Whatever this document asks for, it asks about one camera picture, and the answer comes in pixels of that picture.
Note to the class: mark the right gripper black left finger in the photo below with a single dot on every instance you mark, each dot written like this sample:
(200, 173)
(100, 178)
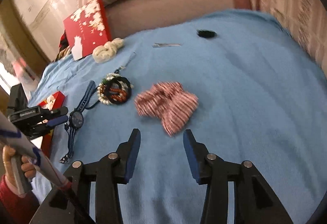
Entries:
(96, 184)

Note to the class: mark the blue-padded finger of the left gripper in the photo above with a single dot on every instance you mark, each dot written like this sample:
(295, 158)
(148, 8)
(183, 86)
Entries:
(54, 117)

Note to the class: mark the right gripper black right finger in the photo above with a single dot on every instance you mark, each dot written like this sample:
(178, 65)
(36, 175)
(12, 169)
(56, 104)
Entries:
(254, 199)

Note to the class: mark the blue strap wristwatch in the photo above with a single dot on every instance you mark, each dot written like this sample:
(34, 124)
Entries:
(76, 120)

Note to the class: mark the red white plaid scrunchie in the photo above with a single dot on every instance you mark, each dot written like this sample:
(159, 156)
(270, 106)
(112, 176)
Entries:
(170, 103)

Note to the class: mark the red sleeve forearm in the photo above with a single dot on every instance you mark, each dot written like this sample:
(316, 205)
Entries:
(16, 209)

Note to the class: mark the left hand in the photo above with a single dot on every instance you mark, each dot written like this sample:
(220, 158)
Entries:
(19, 172)

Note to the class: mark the dark clothes pile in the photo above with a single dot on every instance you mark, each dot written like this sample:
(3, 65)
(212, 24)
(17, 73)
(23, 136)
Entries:
(64, 48)

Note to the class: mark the cream fuzzy scrunchie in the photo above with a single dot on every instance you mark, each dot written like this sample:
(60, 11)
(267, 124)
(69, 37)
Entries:
(106, 52)

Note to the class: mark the red box lid with cat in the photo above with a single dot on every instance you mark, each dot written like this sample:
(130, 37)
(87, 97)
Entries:
(86, 29)

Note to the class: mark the blue towel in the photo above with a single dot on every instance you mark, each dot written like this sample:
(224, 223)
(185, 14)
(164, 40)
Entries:
(237, 80)

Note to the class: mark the silver hair clip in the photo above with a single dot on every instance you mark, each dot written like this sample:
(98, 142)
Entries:
(161, 45)

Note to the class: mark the small black hair clip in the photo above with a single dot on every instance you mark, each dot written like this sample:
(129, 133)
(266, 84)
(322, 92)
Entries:
(207, 34)

